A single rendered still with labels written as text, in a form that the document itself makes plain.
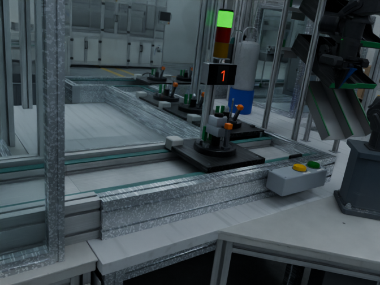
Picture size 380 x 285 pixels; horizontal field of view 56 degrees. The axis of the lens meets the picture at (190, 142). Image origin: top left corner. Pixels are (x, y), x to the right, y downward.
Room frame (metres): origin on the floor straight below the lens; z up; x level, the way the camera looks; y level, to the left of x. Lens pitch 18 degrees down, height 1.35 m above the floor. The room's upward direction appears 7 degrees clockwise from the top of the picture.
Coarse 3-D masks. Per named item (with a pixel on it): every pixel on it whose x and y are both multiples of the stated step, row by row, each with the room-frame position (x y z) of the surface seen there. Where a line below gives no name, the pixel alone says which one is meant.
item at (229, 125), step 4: (224, 124) 1.09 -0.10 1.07; (228, 124) 1.08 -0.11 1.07; (232, 124) 1.08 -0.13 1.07; (224, 128) 1.09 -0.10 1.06; (228, 128) 1.08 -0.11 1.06; (228, 132) 1.08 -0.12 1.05; (224, 136) 1.09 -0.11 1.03; (228, 136) 1.08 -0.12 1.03; (224, 140) 1.08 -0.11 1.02; (228, 140) 1.08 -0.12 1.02; (224, 144) 1.08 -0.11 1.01; (228, 144) 1.09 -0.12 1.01
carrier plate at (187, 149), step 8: (184, 144) 1.15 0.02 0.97; (192, 144) 1.16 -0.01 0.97; (176, 152) 1.09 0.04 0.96; (184, 152) 1.07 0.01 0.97; (192, 152) 1.08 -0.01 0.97; (240, 152) 1.13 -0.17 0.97; (248, 152) 1.14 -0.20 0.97; (192, 160) 1.02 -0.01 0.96; (200, 160) 1.02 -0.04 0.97; (208, 160) 1.02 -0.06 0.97; (216, 160) 1.03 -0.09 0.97; (224, 160) 1.04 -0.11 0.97; (232, 160) 1.05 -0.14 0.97; (240, 160) 1.06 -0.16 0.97; (248, 160) 1.06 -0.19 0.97; (256, 160) 1.08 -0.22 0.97; (264, 160) 1.10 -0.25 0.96; (200, 168) 0.99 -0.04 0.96; (208, 168) 0.96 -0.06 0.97; (216, 168) 0.98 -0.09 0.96; (224, 168) 1.00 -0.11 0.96; (232, 168) 1.02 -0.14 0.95
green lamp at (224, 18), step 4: (220, 12) 1.25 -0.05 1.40; (224, 12) 1.24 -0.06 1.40; (228, 12) 1.24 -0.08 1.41; (232, 12) 1.25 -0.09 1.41; (220, 16) 1.25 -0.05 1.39; (224, 16) 1.24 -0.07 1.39; (228, 16) 1.24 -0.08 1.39; (232, 16) 1.26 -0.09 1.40; (220, 20) 1.25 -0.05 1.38; (224, 20) 1.24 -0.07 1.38; (228, 20) 1.24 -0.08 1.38; (220, 24) 1.25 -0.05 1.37; (224, 24) 1.24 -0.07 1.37; (228, 24) 1.24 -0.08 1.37
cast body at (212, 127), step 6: (216, 114) 1.12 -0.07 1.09; (222, 114) 1.12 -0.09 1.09; (210, 120) 1.12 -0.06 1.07; (216, 120) 1.10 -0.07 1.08; (222, 120) 1.11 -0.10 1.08; (210, 126) 1.12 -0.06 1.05; (216, 126) 1.10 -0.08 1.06; (210, 132) 1.12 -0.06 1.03; (216, 132) 1.10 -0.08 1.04; (222, 132) 1.10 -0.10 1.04
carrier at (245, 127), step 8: (232, 104) 1.54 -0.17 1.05; (216, 112) 1.51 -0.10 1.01; (224, 112) 1.48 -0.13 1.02; (232, 120) 1.45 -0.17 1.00; (240, 120) 1.50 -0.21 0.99; (232, 128) 1.43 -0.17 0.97; (240, 128) 1.44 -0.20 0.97; (248, 128) 1.46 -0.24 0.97; (256, 128) 1.47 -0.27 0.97; (232, 136) 1.36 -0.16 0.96; (240, 136) 1.38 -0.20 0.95
